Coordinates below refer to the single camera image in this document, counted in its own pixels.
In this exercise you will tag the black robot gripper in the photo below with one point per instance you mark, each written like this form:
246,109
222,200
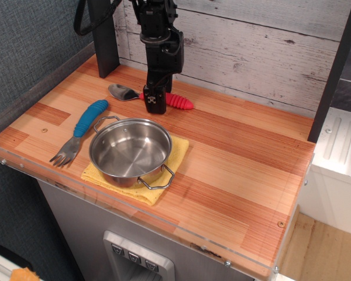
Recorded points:
165,57

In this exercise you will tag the red handled metal spoon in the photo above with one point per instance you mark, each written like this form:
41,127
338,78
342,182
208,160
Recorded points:
124,93

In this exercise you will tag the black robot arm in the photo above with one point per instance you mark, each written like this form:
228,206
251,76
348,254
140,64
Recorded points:
155,17

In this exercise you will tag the silver metal pot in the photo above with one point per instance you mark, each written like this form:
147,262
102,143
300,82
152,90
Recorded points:
132,151

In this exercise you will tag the yellow folded cloth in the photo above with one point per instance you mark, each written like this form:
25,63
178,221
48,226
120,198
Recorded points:
139,191

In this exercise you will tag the clear acrylic edge guard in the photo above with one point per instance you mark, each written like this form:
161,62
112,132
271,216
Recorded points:
231,204

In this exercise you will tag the grey cabinet front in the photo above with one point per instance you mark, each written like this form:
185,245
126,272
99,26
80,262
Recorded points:
84,225

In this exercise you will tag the silver dispenser panel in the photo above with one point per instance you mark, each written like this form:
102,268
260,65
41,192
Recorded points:
137,259

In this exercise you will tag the white toy sink unit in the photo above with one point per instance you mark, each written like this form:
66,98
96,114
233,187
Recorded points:
326,193

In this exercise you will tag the orange object at corner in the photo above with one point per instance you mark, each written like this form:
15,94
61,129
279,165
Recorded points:
23,274

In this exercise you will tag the dark grey left post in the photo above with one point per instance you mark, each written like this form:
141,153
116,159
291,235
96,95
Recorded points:
104,36

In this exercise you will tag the dark grey post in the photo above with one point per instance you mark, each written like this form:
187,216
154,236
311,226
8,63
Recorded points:
332,82
104,36

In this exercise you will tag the blue handled metal fork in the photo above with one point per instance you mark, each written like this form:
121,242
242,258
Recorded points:
70,149

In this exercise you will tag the dark grey right post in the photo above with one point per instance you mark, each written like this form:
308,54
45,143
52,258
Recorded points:
332,82

